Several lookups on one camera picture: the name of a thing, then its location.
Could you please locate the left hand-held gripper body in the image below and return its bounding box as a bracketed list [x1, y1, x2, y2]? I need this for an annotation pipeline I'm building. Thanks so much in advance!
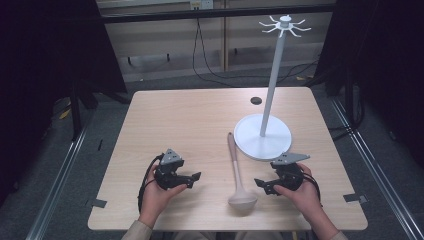
[154, 148, 188, 191]

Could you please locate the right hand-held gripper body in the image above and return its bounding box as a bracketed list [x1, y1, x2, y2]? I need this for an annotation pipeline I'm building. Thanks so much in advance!
[270, 152, 311, 192]

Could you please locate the beige ladle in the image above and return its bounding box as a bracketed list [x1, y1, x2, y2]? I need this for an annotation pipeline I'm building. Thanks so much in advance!
[227, 131, 259, 207]

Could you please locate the person's right hand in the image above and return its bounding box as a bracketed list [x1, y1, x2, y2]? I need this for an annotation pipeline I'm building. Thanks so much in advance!
[273, 162, 324, 224]

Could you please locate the person's left hand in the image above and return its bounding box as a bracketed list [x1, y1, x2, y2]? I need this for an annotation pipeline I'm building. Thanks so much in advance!
[138, 164, 188, 228]

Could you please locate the white hook stand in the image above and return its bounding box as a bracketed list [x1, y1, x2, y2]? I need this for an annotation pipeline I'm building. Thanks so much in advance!
[233, 14, 313, 163]

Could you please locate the grey tape piece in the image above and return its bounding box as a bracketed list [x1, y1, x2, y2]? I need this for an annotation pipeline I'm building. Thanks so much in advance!
[87, 197, 108, 209]
[342, 192, 370, 204]

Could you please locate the black metal stand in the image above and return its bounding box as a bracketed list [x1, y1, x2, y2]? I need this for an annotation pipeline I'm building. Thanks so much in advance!
[68, 78, 99, 143]

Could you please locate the black curtain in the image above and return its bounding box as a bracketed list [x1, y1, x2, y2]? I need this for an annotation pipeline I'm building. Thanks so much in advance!
[313, 0, 424, 169]
[0, 0, 128, 208]

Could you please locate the black horizontal bar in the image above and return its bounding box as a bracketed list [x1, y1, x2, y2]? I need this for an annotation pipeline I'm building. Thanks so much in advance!
[99, 3, 336, 25]

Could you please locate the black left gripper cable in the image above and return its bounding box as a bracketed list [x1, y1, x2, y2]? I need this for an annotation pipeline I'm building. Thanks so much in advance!
[137, 153, 166, 214]

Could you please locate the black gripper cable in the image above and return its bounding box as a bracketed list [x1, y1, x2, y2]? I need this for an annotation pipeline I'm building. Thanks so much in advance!
[137, 153, 166, 214]
[299, 170, 324, 208]

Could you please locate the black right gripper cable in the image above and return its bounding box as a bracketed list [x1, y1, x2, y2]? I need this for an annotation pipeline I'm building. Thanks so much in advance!
[299, 170, 324, 208]

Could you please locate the metal floor rail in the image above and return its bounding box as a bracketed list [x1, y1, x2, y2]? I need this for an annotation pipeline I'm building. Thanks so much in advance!
[25, 124, 90, 240]
[329, 97, 424, 240]

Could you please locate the black cable bundle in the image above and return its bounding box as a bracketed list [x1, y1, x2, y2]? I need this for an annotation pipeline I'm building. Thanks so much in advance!
[327, 84, 366, 142]

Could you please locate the black floor cable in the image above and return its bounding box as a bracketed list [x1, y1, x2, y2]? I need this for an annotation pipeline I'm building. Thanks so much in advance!
[275, 59, 319, 85]

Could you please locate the black hanging cable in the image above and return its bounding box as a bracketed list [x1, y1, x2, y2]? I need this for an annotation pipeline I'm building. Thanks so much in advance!
[191, 17, 236, 89]

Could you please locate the white wall socket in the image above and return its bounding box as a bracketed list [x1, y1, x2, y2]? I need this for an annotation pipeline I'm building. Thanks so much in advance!
[189, 0, 214, 11]

